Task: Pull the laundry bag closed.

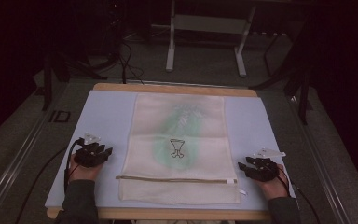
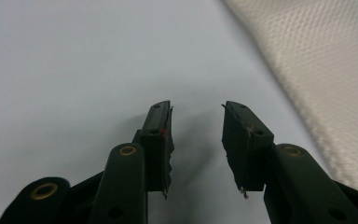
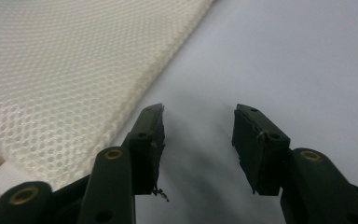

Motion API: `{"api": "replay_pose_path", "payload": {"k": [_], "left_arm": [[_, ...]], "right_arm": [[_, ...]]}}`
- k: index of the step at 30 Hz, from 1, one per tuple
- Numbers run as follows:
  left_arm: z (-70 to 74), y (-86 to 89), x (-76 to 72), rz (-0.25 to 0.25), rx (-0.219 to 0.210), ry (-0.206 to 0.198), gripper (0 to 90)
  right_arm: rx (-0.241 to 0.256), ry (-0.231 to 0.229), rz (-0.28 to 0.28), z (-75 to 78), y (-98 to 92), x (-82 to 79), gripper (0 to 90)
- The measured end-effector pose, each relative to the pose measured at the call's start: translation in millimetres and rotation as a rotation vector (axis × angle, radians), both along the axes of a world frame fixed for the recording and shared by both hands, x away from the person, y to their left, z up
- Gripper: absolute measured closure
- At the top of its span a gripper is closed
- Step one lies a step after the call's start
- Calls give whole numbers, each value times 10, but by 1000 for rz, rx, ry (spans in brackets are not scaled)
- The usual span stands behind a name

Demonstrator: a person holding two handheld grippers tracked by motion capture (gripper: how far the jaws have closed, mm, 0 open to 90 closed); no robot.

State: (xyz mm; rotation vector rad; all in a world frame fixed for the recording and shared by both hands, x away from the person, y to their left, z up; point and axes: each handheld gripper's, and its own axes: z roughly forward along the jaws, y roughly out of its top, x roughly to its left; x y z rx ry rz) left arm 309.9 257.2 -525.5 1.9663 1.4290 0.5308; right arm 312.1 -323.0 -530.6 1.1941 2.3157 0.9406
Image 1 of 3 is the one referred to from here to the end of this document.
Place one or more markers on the black floor bracket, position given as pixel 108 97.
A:
pixel 59 116

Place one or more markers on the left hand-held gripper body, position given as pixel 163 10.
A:
pixel 88 157

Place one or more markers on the light blue table mat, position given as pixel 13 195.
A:
pixel 105 118

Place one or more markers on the white mesh laundry bag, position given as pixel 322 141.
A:
pixel 180 124

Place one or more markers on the metal floor rail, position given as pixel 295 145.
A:
pixel 320 168
pixel 15 165

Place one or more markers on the person's left hand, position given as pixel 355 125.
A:
pixel 82 172

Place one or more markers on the green garment with print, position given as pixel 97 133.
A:
pixel 175 149

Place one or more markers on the white metal stand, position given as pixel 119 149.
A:
pixel 205 23

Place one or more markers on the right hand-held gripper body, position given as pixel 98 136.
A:
pixel 265 169

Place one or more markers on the dark metal stand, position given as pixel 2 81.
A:
pixel 56 68
pixel 298 77

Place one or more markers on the wooden table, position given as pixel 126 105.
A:
pixel 174 89

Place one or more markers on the person's right hand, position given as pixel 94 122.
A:
pixel 273 188

